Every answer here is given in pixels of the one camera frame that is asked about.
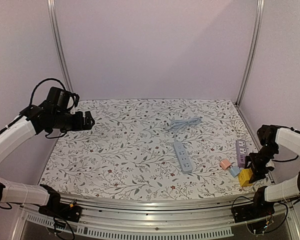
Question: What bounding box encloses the pink plug adapter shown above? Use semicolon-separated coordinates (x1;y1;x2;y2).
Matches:
219;159;232;171

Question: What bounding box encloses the blue power strip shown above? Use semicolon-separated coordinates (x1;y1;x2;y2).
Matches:
172;141;193;174

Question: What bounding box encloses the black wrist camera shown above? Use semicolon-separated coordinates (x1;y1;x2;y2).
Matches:
257;124;278;146
45;87;80;113

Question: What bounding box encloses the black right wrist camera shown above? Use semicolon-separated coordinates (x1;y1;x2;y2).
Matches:
257;124;278;146

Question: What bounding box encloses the aluminium front rail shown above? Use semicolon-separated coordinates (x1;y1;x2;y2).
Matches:
12;194;300;240

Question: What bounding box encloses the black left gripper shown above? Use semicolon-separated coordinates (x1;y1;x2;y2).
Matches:
53;110;95;133

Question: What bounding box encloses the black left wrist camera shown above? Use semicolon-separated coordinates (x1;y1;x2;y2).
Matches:
45;87;80;113

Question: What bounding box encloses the floral patterned table mat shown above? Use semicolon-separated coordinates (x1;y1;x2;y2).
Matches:
40;99;272;202

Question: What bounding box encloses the purple power strip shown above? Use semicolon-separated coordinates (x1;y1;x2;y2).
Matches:
235;139;249;168

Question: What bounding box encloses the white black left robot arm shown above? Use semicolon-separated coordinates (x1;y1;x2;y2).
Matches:
0;84;95;217

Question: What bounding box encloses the white coiled cable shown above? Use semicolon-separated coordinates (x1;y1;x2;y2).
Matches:
232;119;246;138

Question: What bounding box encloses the left aluminium frame post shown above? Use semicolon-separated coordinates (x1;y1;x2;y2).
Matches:
46;0;74;92

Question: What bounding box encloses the light blue plug adapter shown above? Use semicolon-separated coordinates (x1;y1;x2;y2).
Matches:
229;166;241;178

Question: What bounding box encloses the aluminium frame post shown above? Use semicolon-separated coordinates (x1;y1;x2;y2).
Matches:
235;0;265;108
46;0;74;92

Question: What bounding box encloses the right aluminium frame post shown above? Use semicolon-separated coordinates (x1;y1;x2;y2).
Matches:
235;0;265;108

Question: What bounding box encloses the yellow cube socket adapter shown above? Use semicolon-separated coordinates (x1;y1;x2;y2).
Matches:
238;168;253;187

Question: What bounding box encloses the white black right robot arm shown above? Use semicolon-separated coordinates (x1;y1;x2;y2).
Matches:
244;124;300;218

